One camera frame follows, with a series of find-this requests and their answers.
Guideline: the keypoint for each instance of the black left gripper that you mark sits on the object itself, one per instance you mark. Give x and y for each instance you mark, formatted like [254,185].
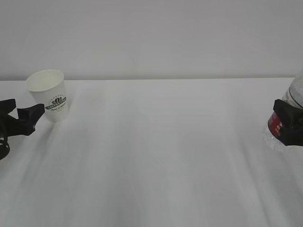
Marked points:
[10,126]

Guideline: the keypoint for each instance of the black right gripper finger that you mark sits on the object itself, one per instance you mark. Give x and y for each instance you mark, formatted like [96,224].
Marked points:
[291,133]

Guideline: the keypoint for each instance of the Nongfu Spring water bottle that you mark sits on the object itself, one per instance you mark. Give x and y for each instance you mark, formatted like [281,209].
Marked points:
[294,97]

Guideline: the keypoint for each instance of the white paper cup green logo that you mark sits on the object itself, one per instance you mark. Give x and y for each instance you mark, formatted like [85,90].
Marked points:
[47,88]

